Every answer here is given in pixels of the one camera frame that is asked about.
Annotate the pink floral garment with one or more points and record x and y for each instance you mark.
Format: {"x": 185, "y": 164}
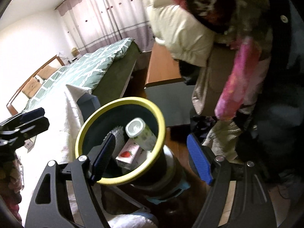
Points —
{"x": 233, "y": 94}

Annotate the white foam fruit net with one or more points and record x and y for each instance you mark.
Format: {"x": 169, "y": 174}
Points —
{"x": 118, "y": 133}

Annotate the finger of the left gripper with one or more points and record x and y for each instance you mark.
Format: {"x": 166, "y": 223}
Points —
{"x": 31, "y": 115}
{"x": 30, "y": 128}

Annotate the beige hanging bag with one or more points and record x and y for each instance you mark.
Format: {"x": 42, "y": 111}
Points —
{"x": 211, "y": 81}

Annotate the green patterned quilt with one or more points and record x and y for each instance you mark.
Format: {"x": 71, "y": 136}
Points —
{"x": 86, "y": 72}

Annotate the wooden desk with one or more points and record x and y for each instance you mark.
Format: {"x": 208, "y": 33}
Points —
{"x": 162, "y": 69}

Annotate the yellow rimmed dark trash bin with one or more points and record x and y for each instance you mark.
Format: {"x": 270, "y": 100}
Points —
{"x": 114, "y": 159}

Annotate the brown pillow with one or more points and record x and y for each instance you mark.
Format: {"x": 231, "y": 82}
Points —
{"x": 33, "y": 85}

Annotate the strawberry printed carton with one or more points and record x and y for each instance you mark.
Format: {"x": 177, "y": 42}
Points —
{"x": 131, "y": 156}

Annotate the pink striped curtain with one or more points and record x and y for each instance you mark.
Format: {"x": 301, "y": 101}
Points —
{"x": 92, "y": 24}

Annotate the cream puffer jacket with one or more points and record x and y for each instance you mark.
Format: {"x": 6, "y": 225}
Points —
{"x": 184, "y": 37}

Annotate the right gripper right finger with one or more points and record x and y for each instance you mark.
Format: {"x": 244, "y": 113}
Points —
{"x": 200, "y": 161}

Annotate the person left hand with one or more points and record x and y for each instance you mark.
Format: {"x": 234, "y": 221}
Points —
{"x": 11, "y": 181}

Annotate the cream knitted garment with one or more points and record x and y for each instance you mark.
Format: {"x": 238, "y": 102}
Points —
{"x": 222, "y": 139}

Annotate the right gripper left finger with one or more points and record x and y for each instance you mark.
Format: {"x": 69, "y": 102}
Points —
{"x": 100, "y": 157}

